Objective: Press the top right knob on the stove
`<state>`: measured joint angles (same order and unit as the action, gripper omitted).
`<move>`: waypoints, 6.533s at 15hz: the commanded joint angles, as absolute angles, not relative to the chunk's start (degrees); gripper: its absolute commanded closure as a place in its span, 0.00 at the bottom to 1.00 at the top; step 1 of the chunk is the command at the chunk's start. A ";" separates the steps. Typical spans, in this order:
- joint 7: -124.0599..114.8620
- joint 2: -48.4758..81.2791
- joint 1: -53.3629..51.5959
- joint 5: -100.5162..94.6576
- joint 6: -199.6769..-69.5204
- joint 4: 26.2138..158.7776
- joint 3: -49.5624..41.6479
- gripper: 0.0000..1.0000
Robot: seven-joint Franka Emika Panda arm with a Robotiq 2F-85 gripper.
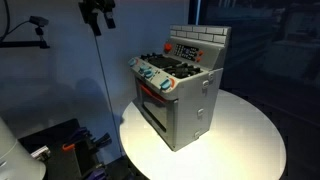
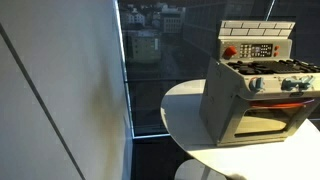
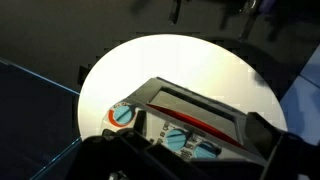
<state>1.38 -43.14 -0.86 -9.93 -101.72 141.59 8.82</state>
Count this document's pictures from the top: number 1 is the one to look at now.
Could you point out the orange clip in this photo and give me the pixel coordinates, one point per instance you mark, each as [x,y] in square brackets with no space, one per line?
[68,146]

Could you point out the white conical object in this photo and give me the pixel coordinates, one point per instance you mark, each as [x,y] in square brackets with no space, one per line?
[16,160]

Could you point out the thin grey pole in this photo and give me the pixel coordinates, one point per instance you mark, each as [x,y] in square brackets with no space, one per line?
[107,90]

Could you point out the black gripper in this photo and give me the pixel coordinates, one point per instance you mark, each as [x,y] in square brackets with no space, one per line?
[96,5]

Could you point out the large red timer knob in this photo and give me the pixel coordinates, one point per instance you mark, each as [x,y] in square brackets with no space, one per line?
[167,47]

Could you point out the white office machine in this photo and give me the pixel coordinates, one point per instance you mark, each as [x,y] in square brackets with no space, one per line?
[190,113]

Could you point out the black keypad panel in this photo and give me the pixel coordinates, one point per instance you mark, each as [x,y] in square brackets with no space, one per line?
[186,52]

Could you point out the small orange round button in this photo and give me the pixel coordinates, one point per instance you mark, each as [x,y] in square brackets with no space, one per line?
[201,52]
[198,59]

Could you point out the blue stove knob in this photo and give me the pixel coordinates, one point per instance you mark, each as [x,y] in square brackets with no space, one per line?
[144,68]
[132,62]
[149,73]

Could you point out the grey oven door with window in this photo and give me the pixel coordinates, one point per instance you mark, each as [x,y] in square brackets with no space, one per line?
[156,113]

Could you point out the silver metal part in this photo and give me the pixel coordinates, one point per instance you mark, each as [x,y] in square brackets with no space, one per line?
[40,153]

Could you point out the black burner grate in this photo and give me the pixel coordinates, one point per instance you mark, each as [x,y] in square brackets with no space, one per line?
[160,60]
[183,70]

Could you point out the black tool box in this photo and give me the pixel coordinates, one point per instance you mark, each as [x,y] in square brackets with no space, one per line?
[60,161]

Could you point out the small black camera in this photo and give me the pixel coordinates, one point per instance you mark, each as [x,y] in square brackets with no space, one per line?
[39,21]

